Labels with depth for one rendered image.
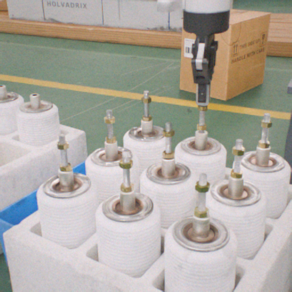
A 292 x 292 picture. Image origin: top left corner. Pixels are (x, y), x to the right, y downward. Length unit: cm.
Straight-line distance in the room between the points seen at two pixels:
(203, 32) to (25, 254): 45
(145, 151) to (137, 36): 194
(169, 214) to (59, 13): 249
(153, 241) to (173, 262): 7
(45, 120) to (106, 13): 193
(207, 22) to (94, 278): 42
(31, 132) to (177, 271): 56
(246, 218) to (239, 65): 123
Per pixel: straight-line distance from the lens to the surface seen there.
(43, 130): 103
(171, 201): 71
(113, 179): 76
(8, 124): 112
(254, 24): 188
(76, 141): 107
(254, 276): 66
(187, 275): 59
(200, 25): 72
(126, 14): 284
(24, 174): 98
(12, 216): 95
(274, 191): 77
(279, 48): 251
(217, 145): 83
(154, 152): 85
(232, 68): 180
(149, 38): 271
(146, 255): 65
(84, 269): 67
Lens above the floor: 61
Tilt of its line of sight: 25 degrees down
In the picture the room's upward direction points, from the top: 1 degrees counter-clockwise
